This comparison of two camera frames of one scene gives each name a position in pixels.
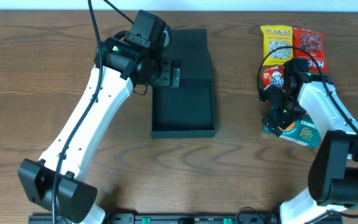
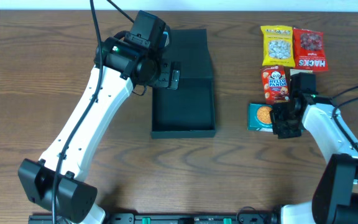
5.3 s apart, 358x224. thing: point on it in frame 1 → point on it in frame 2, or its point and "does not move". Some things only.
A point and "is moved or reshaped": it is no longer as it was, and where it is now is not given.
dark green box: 188,111 does not move
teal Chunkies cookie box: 302,131 is moved or reshaped
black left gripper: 167,73 does not move
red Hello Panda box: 272,75 does not move
